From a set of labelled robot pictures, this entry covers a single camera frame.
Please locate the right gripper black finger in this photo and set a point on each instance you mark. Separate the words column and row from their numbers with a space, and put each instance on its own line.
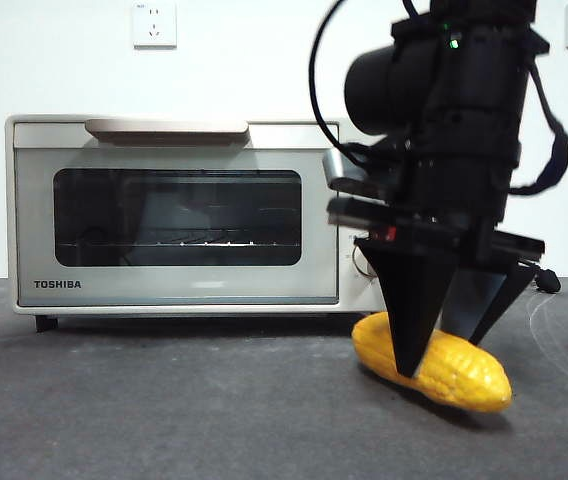
column 499, row 295
column 411, row 300

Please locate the yellow corn cob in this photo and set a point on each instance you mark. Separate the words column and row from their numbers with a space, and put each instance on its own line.
column 464, row 372

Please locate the oven door with glass window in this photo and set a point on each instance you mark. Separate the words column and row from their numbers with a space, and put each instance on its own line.
column 174, row 285

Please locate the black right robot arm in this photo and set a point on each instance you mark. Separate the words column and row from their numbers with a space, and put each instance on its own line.
column 464, row 95

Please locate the cream Toshiba toaster oven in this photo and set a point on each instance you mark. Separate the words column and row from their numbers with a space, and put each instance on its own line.
column 349, row 295

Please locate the cream timer knob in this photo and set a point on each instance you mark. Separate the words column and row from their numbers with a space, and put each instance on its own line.
column 361, row 265

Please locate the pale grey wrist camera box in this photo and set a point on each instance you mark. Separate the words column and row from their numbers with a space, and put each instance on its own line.
column 335, row 165

